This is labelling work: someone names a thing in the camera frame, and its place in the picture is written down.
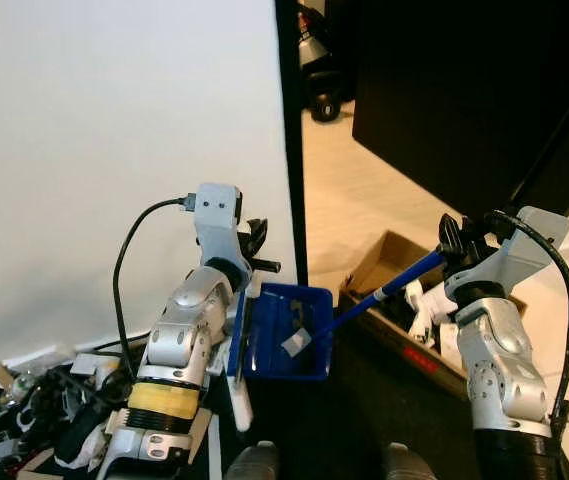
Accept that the brown cardboard box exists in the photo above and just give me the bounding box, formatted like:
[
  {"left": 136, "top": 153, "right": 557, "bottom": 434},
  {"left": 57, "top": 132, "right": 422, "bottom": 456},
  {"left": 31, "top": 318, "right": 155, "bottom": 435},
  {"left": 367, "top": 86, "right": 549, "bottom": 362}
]
[{"left": 339, "top": 230, "right": 530, "bottom": 401}]

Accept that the black floor mat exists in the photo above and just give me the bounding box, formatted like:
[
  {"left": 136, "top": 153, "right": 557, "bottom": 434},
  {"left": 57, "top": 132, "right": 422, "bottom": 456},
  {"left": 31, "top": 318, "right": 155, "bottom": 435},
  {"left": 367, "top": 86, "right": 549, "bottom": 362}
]
[{"left": 0, "top": 330, "right": 569, "bottom": 480}]

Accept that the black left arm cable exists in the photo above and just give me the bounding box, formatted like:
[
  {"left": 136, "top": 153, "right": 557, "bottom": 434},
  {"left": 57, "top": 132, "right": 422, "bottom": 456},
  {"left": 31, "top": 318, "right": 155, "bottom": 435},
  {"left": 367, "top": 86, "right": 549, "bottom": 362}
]
[{"left": 112, "top": 197, "right": 193, "bottom": 376}]

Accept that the black wheeled device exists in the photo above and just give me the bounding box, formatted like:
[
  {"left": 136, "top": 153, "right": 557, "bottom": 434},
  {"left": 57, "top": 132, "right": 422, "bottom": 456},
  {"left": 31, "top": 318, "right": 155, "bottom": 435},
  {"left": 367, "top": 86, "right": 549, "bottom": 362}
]
[{"left": 297, "top": 0, "right": 355, "bottom": 123}]

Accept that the black tangled rubbish pile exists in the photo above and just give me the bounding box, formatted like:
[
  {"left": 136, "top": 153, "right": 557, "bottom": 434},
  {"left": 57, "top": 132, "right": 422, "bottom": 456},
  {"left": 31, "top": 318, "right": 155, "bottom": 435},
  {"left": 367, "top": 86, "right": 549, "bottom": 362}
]
[{"left": 0, "top": 355, "right": 130, "bottom": 476}]

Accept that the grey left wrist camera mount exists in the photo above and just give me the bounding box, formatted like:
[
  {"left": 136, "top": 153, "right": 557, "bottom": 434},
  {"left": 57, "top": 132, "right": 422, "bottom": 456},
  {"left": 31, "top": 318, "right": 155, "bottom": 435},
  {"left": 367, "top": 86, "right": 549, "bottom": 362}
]
[{"left": 186, "top": 183, "right": 247, "bottom": 276}]

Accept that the blue dustpan with white handle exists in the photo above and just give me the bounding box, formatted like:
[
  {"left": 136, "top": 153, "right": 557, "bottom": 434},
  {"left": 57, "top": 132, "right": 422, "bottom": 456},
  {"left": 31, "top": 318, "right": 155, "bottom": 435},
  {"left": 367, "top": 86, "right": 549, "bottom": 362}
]
[{"left": 226, "top": 282, "right": 335, "bottom": 433}]

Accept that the grey robot left leg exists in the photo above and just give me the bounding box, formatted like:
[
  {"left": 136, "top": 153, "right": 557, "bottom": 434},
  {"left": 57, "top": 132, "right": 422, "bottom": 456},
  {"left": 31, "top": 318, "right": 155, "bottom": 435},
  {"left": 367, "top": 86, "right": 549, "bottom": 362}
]
[{"left": 226, "top": 443, "right": 280, "bottom": 480}]

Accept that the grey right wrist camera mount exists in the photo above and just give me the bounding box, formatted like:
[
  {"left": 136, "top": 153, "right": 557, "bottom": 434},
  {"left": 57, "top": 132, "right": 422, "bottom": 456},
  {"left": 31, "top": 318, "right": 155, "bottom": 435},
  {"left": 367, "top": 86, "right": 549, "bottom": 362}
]
[{"left": 454, "top": 205, "right": 569, "bottom": 301}]

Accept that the black cabinet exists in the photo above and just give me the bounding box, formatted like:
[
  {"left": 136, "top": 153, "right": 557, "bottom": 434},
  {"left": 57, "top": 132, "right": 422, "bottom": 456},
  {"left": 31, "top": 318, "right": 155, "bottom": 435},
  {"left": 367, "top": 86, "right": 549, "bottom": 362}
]
[{"left": 352, "top": 0, "right": 569, "bottom": 223}]

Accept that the black door frame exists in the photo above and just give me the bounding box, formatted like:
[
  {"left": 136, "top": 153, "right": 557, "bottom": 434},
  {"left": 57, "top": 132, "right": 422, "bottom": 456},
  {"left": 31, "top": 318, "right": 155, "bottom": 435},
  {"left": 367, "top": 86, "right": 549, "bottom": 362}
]
[{"left": 272, "top": 0, "right": 310, "bottom": 286}]

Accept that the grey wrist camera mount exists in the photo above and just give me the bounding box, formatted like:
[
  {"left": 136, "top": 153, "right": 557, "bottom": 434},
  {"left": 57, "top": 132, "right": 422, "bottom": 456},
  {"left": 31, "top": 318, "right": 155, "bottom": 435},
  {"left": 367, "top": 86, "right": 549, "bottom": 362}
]
[
  {"left": 186, "top": 183, "right": 247, "bottom": 276},
  {"left": 454, "top": 205, "right": 569, "bottom": 301}
]

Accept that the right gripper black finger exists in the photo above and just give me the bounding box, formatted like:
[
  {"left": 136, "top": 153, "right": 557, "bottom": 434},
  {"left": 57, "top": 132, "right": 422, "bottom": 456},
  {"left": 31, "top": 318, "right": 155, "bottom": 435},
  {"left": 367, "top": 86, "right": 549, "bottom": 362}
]
[{"left": 436, "top": 212, "right": 465, "bottom": 259}]

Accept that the brown cardboard strip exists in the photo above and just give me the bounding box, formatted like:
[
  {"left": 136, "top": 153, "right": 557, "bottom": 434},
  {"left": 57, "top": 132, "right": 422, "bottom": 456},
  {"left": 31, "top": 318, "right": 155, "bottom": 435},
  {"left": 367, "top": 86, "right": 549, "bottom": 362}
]
[{"left": 186, "top": 408, "right": 213, "bottom": 466}]

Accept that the grey robot right leg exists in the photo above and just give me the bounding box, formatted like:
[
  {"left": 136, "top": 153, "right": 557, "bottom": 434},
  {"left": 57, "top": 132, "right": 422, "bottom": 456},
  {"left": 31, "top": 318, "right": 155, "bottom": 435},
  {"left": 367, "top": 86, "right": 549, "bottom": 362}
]
[{"left": 382, "top": 443, "right": 437, "bottom": 480}]

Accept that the grey robot leg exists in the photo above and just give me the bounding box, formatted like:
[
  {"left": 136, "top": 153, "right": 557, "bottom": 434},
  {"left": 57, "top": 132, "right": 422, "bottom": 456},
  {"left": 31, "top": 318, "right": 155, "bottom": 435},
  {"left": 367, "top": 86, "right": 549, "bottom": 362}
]
[
  {"left": 226, "top": 443, "right": 280, "bottom": 480},
  {"left": 382, "top": 443, "right": 437, "bottom": 480}
]

